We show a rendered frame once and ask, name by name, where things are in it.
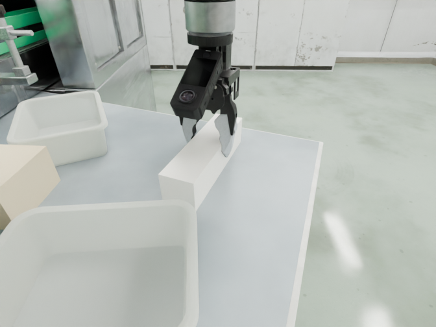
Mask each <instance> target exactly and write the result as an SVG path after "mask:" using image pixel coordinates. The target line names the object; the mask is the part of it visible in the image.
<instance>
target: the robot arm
mask: <svg viewBox="0 0 436 327"><path fill-rule="evenodd" d="M183 13H185V22H186V30H187V31H188V32H187V38H188V44H190V45H195V46H199V49H195V51H194V53H193V55H192V57H191V59H190V61H189V64H188V66H187V68H186V70H185V72H184V74H183V76H182V78H181V80H180V82H179V84H178V86H177V88H176V91H175V93H174V95H173V97H172V99H171V101H170V105H171V108H172V109H173V112H174V113H175V115H176V116H178V117H179V119H180V125H181V126H182V130H183V133H184V136H185V139H186V141H187V143H189V142H190V141H191V139H192V138H193V137H194V136H195V134H196V132H197V129H196V126H197V124H198V122H199V120H200V119H202V117H203V115H204V113H205V110H210V111H211V112H212V113H213V114H215V113H216V112H217V111H218V110H220V115H219V116H218V117H217V118H216V119H215V121H214V123H215V127H216V129H217V130H218V131H219V134H220V137H219V141H220V142H221V145H222V149H221V152H222V153H223V154H224V156H225V157H226V158H227V157H228V155H229V154H230V152H231V150H232V147H233V144H234V136H235V133H236V130H237V121H236V120H237V106H236V104H235V102H234V101H233V100H232V94H231V93H232V92H233V88H234V100H236V99H237V97H238V96H239V75H240V68H239V67H232V66H231V56H232V43H233V35H234V33H233V32H232V31H234V30H235V26H236V0H184V8H183ZM233 70H235V71H233ZM236 79H237V91H236ZM233 83H234V86H232V84H233Z"/></svg>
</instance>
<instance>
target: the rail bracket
mask: <svg viewBox="0 0 436 327"><path fill-rule="evenodd" d="M4 14H6V11H5V8H4V6H3V5H0V40H5V42H6V44H7V46H8V49H9V51H10V54H11V55H12V58H13V60H14V63H15V65H16V67H13V68H12V69H13V71H14V72H13V73H0V105H1V104H3V103H5V102H6V101H8V100H9V98H8V96H7V94H6V91H5V89H4V87H3V85H31V84H33V83H35V82H36V81H38V78H37V75H36V74H35V73H31V72H30V69H29V66H24V65H23V62H22V60H21V57H20V55H19V53H18V50H17V48H16V45H15V43H14V40H13V39H16V38H17V36H33V35H34V33H33V31H32V30H14V28H13V26H11V25H7V23H6V20H5V15H4Z"/></svg>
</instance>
